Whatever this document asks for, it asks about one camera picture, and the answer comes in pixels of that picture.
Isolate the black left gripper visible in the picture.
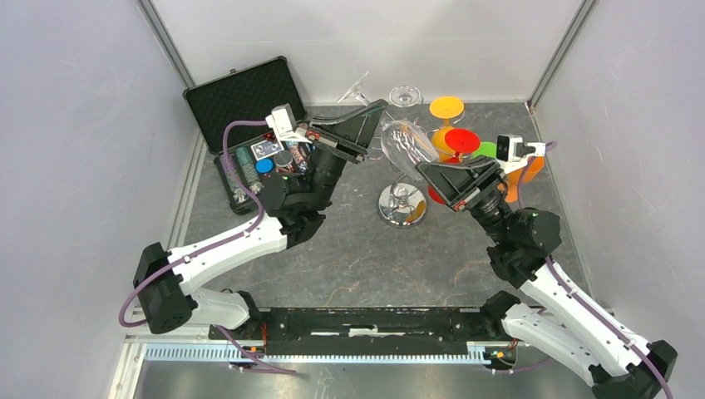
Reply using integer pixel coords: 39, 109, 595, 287
305, 101, 390, 212

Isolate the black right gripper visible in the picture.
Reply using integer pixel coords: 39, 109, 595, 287
416, 154, 512, 244

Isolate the green plastic wine glass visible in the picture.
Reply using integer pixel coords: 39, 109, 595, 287
472, 141, 496, 158

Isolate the orange plastic wine glass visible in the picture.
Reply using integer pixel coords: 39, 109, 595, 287
498, 155, 546, 204

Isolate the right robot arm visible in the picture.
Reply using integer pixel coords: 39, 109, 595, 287
416, 156, 678, 398

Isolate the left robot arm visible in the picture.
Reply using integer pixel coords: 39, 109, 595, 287
126, 100, 388, 339

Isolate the red plastic wine glass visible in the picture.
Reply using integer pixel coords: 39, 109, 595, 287
426, 128, 481, 206

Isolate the clear wine glass on rack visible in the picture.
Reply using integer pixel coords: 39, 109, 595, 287
387, 85, 424, 124

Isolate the clear wine glass low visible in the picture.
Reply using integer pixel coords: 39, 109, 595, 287
387, 183, 428, 227

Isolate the chrome wine glass rack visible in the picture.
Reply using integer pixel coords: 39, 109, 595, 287
366, 87, 441, 229

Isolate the yellow plastic wine glass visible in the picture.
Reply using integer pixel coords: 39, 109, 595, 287
429, 96, 465, 161

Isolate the blue round poker chip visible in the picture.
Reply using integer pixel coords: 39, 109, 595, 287
255, 158, 275, 175

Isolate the black poker chip case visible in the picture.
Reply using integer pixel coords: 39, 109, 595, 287
182, 56, 307, 215

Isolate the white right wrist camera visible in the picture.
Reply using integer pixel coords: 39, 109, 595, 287
495, 135, 547, 162

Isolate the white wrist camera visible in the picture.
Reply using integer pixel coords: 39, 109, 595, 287
495, 135, 547, 162
265, 104, 311, 143

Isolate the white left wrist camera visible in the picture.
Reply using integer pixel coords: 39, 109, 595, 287
265, 104, 311, 143

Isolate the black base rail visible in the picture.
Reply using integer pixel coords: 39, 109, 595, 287
229, 307, 518, 356

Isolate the aluminium frame post right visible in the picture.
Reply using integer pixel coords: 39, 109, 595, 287
525, 0, 599, 115

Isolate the aluminium frame post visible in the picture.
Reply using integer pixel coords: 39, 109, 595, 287
136, 0, 195, 88
525, 0, 599, 115

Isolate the aluminium frame post left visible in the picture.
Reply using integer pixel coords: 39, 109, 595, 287
136, 0, 195, 88

